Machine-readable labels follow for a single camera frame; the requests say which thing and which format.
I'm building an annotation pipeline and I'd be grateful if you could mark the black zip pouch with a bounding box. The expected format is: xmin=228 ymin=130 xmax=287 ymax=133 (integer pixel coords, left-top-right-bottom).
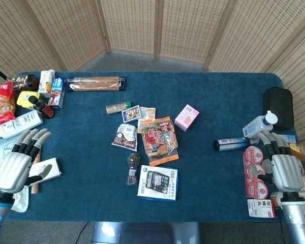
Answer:
xmin=263 ymin=86 xmax=295 ymax=131

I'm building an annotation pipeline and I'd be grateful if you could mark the white bottle blue label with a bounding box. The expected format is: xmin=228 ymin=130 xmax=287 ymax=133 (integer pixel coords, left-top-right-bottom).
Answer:
xmin=242 ymin=110 xmax=279 ymax=139

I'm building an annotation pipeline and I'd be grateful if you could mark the cork-wrapped tube green cap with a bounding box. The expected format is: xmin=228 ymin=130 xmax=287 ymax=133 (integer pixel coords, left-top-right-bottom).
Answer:
xmin=105 ymin=101 xmax=132 ymax=115

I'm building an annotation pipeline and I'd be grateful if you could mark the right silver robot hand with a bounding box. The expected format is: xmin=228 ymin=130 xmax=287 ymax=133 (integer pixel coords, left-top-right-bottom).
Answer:
xmin=250 ymin=130 xmax=305 ymax=194

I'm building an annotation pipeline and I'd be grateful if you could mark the blue table cloth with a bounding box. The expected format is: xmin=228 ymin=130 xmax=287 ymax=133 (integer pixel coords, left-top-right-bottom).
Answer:
xmin=5 ymin=71 xmax=305 ymax=223

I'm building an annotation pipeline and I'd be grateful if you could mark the small card pack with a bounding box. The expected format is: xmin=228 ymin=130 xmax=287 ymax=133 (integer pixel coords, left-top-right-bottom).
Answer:
xmin=121 ymin=105 xmax=141 ymax=124

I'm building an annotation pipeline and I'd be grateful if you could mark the blue white red carton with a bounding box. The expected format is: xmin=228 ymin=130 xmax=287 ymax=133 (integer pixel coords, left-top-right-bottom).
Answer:
xmin=48 ymin=76 xmax=67 ymax=109

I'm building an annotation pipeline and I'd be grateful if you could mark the dark soy sauce bottle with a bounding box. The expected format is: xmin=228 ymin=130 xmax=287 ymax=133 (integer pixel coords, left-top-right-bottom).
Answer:
xmin=27 ymin=95 xmax=55 ymax=119

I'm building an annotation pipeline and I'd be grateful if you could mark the white orange juice carton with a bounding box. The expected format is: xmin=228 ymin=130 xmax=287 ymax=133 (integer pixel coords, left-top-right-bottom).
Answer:
xmin=37 ymin=69 xmax=56 ymax=99

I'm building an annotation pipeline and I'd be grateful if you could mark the white plastic bag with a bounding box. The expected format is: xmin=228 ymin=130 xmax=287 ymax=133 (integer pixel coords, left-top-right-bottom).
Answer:
xmin=11 ymin=186 xmax=30 ymax=214

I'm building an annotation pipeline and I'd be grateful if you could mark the white box black print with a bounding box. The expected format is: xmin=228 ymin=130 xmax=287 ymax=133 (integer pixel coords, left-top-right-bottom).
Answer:
xmin=27 ymin=157 xmax=62 ymax=188

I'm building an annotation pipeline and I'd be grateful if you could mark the white dark-red snack pouch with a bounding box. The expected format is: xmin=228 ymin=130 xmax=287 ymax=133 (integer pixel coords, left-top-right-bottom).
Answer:
xmin=111 ymin=123 xmax=138 ymax=152

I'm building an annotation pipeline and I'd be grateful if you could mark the orange red snack bag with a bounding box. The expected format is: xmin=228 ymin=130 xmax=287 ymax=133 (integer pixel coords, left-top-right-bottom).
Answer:
xmin=140 ymin=116 xmax=180 ymax=167

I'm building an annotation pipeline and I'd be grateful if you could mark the yellow orange snack packet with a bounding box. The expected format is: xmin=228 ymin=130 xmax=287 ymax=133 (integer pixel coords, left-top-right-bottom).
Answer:
xmin=288 ymin=142 xmax=305 ymax=162

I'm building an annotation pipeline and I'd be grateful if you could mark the white lotion bottle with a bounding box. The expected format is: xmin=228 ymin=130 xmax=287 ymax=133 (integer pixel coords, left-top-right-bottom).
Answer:
xmin=0 ymin=110 xmax=44 ymax=140

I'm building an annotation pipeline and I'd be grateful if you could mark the woven folding screen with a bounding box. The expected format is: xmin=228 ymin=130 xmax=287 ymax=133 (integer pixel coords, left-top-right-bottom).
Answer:
xmin=0 ymin=0 xmax=305 ymax=143

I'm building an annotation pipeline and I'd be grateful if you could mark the red white cup pack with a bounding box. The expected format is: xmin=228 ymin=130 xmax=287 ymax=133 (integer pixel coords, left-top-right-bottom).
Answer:
xmin=242 ymin=145 xmax=269 ymax=200

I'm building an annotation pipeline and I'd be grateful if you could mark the pink box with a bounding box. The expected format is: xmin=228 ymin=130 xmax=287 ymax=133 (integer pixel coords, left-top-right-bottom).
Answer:
xmin=174 ymin=104 xmax=200 ymax=132

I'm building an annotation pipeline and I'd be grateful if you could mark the red chips bag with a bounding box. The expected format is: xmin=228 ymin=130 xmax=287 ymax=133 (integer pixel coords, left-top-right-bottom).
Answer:
xmin=0 ymin=80 xmax=17 ymax=130

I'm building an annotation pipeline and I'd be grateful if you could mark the clear pepper grinder bottle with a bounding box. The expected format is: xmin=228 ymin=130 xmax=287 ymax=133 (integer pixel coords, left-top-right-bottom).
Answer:
xmin=126 ymin=152 xmax=141 ymax=187

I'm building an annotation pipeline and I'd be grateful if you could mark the white blue DEX package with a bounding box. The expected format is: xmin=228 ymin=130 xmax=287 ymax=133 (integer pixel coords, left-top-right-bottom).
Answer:
xmin=137 ymin=165 xmax=180 ymax=202

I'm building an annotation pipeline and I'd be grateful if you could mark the blue black spray can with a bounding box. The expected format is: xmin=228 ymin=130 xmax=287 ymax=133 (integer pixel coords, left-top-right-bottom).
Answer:
xmin=212 ymin=137 xmax=252 ymax=153

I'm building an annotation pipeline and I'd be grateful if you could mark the cork stick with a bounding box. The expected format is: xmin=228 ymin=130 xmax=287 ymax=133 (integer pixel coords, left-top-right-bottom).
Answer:
xmin=30 ymin=149 xmax=42 ymax=195

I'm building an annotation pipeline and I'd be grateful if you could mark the white paper sheet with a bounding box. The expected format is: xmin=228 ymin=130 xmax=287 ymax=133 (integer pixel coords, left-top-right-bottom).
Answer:
xmin=0 ymin=138 xmax=17 ymax=163

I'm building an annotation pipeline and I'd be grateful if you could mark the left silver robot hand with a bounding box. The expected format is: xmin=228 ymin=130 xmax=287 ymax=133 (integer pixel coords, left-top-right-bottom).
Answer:
xmin=0 ymin=128 xmax=53 ymax=195

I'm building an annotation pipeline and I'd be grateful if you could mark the yellow black container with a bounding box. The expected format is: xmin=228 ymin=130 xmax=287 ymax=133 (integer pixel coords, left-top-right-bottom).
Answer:
xmin=16 ymin=90 xmax=41 ymax=110

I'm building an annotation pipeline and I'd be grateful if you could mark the small white red carton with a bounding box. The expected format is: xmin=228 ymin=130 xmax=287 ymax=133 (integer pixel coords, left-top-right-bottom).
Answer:
xmin=247 ymin=198 xmax=277 ymax=219

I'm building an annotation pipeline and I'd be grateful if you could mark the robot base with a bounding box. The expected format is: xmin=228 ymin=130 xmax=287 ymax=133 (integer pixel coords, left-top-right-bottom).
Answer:
xmin=90 ymin=221 xmax=202 ymax=244

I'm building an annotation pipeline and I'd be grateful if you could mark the brown nut jar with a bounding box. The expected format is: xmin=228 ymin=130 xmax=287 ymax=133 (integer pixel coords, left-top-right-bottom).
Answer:
xmin=6 ymin=74 xmax=40 ymax=92

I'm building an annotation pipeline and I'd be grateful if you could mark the long brown cracker pack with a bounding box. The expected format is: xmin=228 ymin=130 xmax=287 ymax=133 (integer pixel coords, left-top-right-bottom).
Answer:
xmin=66 ymin=76 xmax=127 ymax=92

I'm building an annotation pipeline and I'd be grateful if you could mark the small white yellow packet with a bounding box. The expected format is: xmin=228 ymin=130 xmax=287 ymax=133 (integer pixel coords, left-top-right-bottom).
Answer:
xmin=139 ymin=106 xmax=157 ymax=119

